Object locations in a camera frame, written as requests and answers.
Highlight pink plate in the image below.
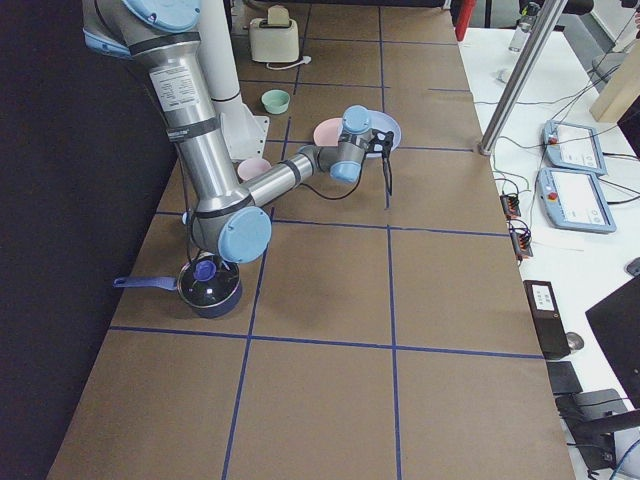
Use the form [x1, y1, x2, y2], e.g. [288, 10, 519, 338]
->
[313, 117, 342, 147]

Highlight light blue plate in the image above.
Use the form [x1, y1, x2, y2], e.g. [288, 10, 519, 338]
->
[361, 109, 402, 159]

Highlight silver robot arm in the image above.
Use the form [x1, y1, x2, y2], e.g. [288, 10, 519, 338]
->
[82, 1, 381, 263]

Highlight pink bowl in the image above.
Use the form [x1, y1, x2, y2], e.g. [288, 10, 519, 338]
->
[237, 157, 272, 182]

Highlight dark blue lidded pot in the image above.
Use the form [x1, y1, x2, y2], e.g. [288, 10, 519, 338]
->
[112, 253, 243, 319]

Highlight green bowl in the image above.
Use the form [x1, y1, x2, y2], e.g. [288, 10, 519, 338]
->
[261, 89, 291, 115]

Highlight far orange black connector block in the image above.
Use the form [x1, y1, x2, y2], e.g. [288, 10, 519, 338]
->
[500, 192, 521, 219]

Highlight orange black connector block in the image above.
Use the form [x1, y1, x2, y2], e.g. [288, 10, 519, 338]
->
[507, 218, 533, 261]
[500, 192, 521, 219]

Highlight near orange black connector block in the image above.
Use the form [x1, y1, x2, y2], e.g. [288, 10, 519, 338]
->
[507, 218, 533, 261]

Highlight cream toaster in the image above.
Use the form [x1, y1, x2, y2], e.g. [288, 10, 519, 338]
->
[249, 18, 300, 63]

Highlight bread slice in toaster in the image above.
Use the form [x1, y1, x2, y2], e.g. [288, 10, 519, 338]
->
[267, 5, 291, 28]

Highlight black box with label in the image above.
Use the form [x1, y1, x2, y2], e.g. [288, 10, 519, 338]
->
[523, 280, 570, 360]

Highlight near teach pendant tablet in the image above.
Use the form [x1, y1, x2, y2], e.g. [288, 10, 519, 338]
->
[536, 167, 617, 234]

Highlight teach pendant tablet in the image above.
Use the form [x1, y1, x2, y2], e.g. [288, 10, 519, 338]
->
[536, 167, 617, 234]
[541, 120, 607, 176]

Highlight far teach pendant tablet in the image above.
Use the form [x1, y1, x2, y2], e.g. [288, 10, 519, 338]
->
[541, 120, 607, 176]

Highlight clear water bottle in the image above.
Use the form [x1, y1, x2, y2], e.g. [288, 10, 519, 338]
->
[508, 1, 540, 52]

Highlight black laptop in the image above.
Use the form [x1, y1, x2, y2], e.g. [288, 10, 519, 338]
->
[586, 280, 639, 406]

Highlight wooden board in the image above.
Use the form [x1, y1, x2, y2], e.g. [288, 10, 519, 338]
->
[590, 39, 639, 123]

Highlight white toaster plug cable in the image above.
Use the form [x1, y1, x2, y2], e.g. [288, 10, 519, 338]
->
[265, 54, 314, 70]

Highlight aluminium frame post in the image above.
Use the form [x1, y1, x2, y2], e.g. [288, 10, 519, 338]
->
[478, 0, 567, 156]

